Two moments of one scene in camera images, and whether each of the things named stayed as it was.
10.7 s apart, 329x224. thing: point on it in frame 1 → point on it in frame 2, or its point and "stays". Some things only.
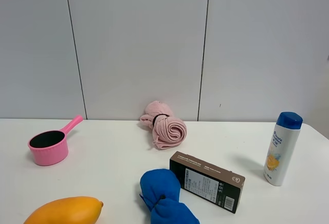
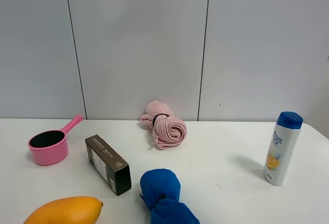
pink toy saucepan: [50, 147] stays
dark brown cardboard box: [220, 186] → [109, 165]
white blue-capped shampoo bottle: [281, 147] stays
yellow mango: [70, 210] stays
